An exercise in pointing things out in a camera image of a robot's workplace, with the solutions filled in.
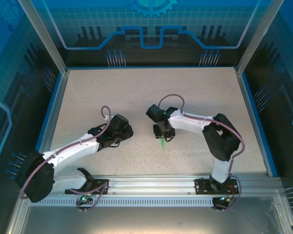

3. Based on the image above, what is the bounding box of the light green paper sheet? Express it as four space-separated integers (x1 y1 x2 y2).
157 136 168 150

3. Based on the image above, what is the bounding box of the small board with green light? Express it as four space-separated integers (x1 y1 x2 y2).
211 195 236 213
75 194 93 213

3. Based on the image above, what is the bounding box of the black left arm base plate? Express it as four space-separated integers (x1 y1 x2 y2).
64 179 110 195

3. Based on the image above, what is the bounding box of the aluminium mounting rail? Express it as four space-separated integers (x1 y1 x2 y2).
39 174 283 198

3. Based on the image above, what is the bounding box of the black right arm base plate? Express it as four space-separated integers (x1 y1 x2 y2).
194 178 240 195

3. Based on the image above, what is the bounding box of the aluminium side rail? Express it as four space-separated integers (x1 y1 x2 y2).
30 70 71 177
234 68 271 176

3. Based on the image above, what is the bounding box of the slotted grey cable duct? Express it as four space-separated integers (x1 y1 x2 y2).
39 197 214 207

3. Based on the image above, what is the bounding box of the aluminium frame post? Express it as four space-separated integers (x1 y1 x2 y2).
17 0 70 75
235 0 280 75

